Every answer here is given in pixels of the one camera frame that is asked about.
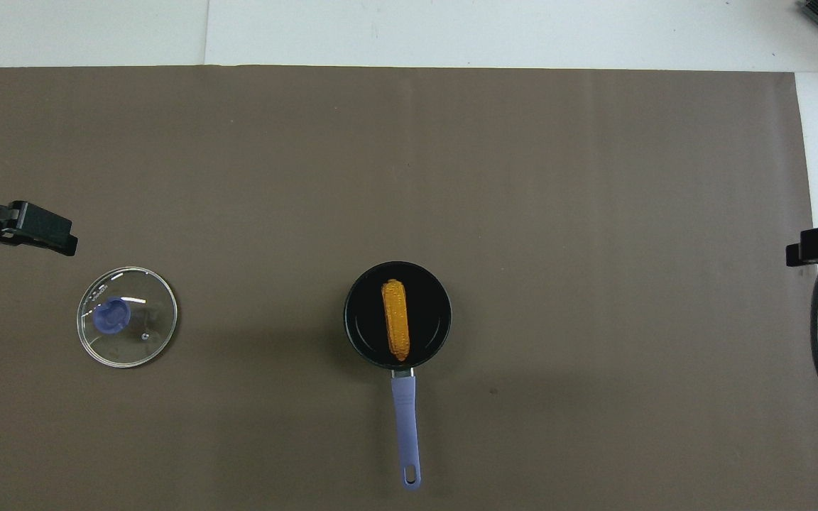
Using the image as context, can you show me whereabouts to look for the glass lid purple knob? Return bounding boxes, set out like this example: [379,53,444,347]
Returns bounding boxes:
[76,266,179,369]

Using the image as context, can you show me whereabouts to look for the yellow corn cob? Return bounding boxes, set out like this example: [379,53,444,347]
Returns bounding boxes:
[381,278,411,362]

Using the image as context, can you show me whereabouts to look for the brown table mat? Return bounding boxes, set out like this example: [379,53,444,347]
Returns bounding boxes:
[0,65,818,511]

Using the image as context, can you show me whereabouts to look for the black pot purple handle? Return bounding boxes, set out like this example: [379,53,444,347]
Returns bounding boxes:
[343,260,453,493]

